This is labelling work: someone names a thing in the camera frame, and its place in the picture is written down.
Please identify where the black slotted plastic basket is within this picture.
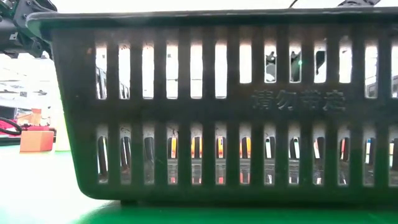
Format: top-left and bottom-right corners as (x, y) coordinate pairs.
(26, 6), (398, 206)

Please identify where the red plastic basket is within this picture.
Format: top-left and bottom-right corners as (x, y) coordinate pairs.
(169, 136), (252, 160)

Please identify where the red storage bin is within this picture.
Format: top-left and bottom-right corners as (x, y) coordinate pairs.
(0, 119), (57, 138)

